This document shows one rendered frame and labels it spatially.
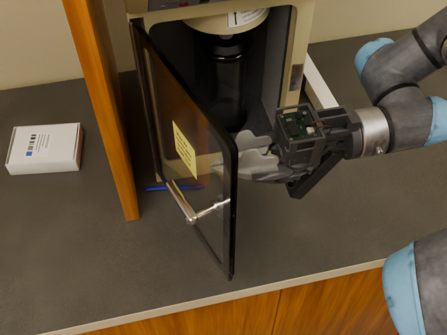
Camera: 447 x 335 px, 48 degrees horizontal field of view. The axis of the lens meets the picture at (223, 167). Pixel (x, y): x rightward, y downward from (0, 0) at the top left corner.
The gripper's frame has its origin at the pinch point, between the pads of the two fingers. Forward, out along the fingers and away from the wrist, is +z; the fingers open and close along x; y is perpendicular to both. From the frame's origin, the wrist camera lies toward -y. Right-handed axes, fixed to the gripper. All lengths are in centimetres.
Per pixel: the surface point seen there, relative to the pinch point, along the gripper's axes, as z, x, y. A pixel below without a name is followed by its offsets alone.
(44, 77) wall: 35, -68, -34
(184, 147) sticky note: 4.7, -7.9, -3.3
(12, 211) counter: 42, -24, -34
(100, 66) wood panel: 15.3, -15.7, 9.6
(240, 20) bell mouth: -9.3, -26.7, 5.8
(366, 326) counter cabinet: -43, 2, -87
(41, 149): 35, -38, -30
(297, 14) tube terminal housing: -20.0, -27.4, 5.0
